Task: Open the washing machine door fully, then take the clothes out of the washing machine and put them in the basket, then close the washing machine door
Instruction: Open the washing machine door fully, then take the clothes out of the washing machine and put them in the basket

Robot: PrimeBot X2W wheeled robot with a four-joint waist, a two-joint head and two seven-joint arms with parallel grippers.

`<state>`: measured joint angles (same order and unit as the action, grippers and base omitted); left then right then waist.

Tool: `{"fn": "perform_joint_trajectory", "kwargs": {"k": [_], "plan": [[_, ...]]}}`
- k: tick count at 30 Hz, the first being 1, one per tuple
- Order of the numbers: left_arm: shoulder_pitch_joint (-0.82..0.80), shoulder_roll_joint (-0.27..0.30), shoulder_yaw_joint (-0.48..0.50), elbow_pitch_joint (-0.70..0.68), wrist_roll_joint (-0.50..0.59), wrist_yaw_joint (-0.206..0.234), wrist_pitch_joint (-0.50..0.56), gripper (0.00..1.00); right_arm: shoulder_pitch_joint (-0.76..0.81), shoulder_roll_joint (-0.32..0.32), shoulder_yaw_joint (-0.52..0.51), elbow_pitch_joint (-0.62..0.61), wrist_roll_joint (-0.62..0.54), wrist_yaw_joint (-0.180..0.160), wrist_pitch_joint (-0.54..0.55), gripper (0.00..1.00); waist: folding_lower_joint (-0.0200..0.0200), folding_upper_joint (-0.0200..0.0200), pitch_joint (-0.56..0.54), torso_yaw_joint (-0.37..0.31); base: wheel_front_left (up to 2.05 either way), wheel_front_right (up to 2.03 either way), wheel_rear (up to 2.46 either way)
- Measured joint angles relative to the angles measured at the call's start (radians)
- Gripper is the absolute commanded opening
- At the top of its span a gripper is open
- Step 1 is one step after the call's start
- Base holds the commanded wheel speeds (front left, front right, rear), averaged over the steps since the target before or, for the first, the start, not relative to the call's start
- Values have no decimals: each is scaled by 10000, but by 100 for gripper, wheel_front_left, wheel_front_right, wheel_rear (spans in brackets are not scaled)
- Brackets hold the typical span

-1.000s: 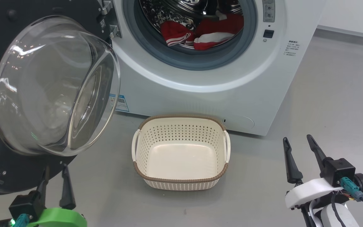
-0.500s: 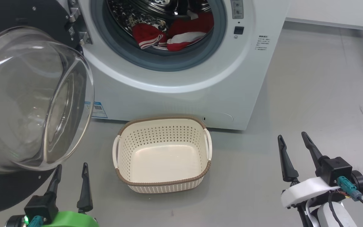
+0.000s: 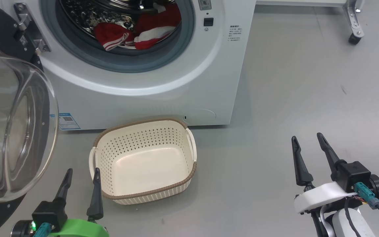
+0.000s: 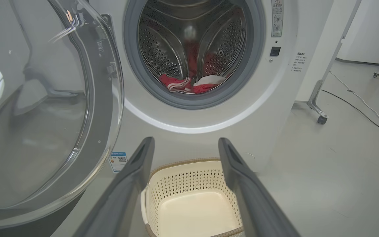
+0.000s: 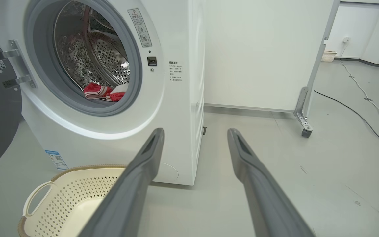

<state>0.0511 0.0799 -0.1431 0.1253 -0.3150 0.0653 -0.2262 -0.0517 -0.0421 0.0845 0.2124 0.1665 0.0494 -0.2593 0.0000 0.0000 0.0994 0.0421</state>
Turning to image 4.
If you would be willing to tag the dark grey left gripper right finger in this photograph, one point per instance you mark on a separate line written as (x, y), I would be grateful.
(252, 204)

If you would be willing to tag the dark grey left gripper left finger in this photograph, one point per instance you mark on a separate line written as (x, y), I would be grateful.
(123, 197)

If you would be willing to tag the transparent washing machine door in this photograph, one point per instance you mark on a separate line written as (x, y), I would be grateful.
(44, 148)

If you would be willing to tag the red and white garment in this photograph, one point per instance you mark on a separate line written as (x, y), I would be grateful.
(206, 87)

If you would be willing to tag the cream perforated laundry basket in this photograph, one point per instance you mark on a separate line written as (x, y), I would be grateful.
(192, 204)

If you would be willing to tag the white front-load washing machine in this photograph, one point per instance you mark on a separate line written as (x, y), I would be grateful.
(258, 108)

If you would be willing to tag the stainless steel washing machine drum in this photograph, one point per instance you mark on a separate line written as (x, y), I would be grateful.
(163, 49)

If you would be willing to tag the black door lock socket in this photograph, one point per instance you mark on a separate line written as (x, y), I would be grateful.
(275, 51)

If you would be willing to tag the metal door hinge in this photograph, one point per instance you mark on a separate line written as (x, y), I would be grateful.
(108, 26)

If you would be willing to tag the blue energy label sticker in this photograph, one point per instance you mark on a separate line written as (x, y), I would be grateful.
(118, 162)

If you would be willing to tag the black caster wheel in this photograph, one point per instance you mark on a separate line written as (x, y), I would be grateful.
(322, 119)

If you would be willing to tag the white partition panel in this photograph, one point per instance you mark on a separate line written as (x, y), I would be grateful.
(331, 42)

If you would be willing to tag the grey warning label sticker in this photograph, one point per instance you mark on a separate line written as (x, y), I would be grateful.
(277, 19)

